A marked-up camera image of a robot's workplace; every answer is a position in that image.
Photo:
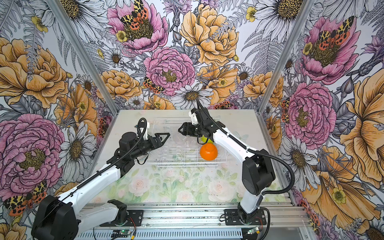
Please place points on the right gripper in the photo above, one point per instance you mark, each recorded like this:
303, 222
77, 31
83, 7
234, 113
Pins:
187, 127

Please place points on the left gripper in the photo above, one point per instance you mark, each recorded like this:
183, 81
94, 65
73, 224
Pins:
159, 142

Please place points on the white wire dish rack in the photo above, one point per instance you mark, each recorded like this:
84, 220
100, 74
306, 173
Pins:
172, 155

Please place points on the clear glass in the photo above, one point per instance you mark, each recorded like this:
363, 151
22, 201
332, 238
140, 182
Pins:
179, 139

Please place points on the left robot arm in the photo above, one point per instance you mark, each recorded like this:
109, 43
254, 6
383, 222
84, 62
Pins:
59, 218

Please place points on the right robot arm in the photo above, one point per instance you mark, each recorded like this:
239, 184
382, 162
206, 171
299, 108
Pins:
257, 168

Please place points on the green plastic bowl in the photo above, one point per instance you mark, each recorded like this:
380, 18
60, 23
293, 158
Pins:
205, 140

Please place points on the orange plastic bowl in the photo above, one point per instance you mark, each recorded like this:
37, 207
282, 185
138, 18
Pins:
209, 152

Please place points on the small green circuit board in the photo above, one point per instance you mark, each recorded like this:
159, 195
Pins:
120, 234

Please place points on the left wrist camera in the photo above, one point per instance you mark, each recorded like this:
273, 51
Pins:
144, 131

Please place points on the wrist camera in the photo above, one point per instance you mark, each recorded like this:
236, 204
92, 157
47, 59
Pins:
193, 117
144, 131

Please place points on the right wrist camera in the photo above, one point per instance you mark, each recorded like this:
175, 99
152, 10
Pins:
193, 117

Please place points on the aluminium front rail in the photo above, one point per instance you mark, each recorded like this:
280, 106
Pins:
158, 216

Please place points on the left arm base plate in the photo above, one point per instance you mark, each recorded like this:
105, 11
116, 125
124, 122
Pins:
131, 218

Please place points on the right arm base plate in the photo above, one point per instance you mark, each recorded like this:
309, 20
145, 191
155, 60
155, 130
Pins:
235, 217

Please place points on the white slotted cable duct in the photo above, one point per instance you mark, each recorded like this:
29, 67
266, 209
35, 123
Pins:
167, 234

